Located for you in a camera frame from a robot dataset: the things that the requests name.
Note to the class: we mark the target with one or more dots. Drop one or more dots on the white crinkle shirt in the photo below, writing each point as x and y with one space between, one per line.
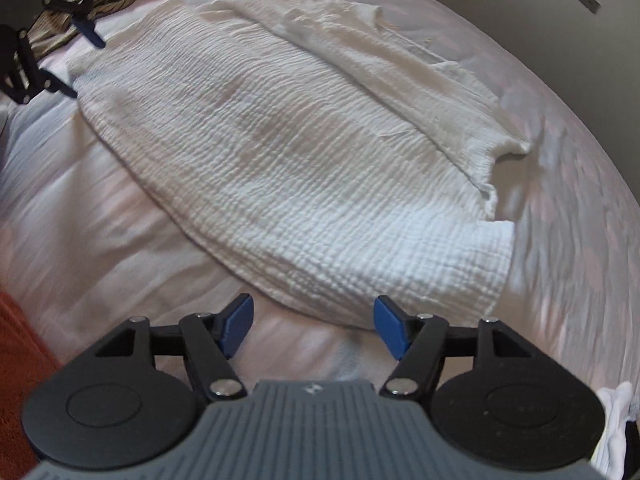
300 160

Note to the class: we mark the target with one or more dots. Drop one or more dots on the white cloth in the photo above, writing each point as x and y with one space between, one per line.
617 420

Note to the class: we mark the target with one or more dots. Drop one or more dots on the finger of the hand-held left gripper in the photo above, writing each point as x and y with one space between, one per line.
90 34
64 88

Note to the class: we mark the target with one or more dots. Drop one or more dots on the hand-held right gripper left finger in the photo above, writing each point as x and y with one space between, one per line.
236 325

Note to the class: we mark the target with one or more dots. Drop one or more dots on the bed with pink dotted sheet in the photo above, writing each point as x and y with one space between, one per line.
550 185

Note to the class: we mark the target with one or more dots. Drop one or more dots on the orange cloth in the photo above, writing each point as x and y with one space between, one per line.
25 360

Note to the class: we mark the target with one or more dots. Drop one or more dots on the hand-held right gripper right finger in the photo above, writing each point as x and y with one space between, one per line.
392 327

